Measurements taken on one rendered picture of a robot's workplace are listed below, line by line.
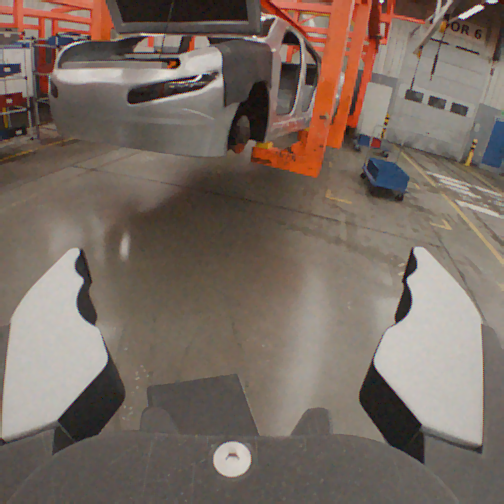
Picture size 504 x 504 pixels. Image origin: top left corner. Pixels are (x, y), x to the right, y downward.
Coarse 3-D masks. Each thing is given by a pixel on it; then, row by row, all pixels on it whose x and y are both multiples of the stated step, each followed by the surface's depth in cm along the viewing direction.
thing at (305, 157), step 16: (336, 0) 201; (352, 0) 197; (336, 16) 207; (336, 32) 214; (336, 48) 220; (336, 64) 226; (320, 80) 237; (336, 80) 232; (320, 96) 243; (320, 112) 250; (320, 128) 256; (256, 144) 287; (304, 144) 270; (320, 144) 263; (256, 160) 293; (272, 160) 287; (288, 160) 281; (304, 160) 275; (320, 160) 271
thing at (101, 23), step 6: (96, 0) 268; (102, 0) 267; (96, 6) 271; (102, 6) 271; (96, 12) 275; (102, 12) 275; (108, 12) 282; (96, 18) 279; (102, 18) 278; (108, 18) 286; (96, 24) 282; (102, 24) 282; (108, 24) 289; (96, 30) 286; (102, 30) 286; (108, 30) 293; (96, 36) 289; (102, 36) 290; (108, 36) 297
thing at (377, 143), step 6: (360, 114) 748; (360, 126) 718; (354, 138) 783; (360, 138) 737; (366, 138) 733; (378, 138) 758; (354, 144) 786; (360, 144) 738; (366, 144) 741; (372, 144) 737; (378, 144) 734; (384, 144) 731; (390, 144) 728; (384, 150) 733; (390, 150) 741
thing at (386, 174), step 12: (372, 132) 471; (372, 168) 454; (384, 168) 436; (396, 168) 458; (372, 180) 431; (384, 180) 420; (396, 180) 416; (408, 180) 413; (372, 192) 432; (408, 192) 416
